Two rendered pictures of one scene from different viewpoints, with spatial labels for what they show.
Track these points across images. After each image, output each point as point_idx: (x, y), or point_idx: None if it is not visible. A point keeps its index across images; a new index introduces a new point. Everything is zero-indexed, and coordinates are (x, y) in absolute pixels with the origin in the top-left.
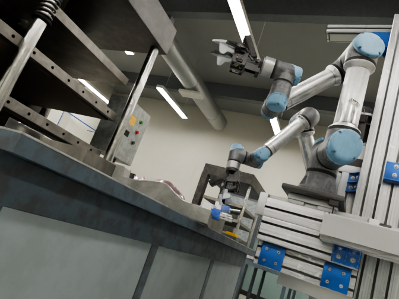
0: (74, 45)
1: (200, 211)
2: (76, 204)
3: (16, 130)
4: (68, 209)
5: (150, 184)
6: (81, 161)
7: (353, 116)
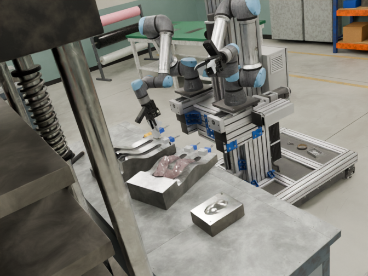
0: None
1: (213, 159)
2: None
3: (339, 231)
4: None
5: (191, 173)
6: (310, 214)
7: (258, 57)
